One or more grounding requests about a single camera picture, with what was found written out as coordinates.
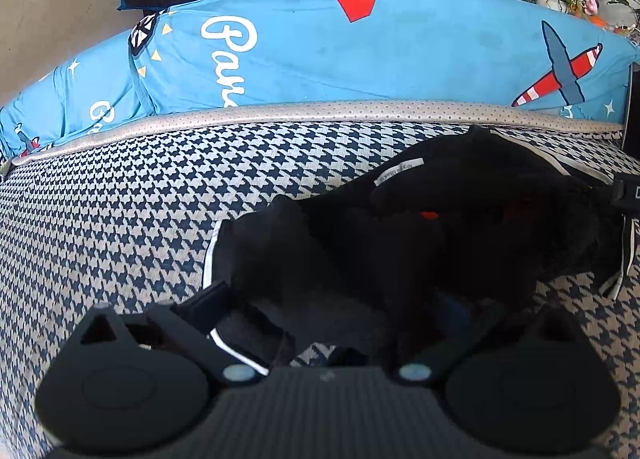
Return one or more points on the green leafy plant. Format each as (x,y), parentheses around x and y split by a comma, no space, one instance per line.
(625,6)

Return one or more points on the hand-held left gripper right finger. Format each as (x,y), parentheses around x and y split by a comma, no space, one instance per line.
(450,310)

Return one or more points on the houndstooth sofa mat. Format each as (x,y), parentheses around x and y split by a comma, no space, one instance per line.
(125,199)

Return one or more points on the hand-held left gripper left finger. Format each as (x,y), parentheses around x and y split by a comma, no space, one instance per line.
(210,306)

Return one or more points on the black smartphone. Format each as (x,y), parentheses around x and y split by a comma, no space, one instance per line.
(632,114)

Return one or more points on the blue printed sofa cover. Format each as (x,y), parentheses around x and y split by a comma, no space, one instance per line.
(325,54)

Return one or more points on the black t-shirt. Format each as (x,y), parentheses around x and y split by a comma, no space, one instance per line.
(375,249)

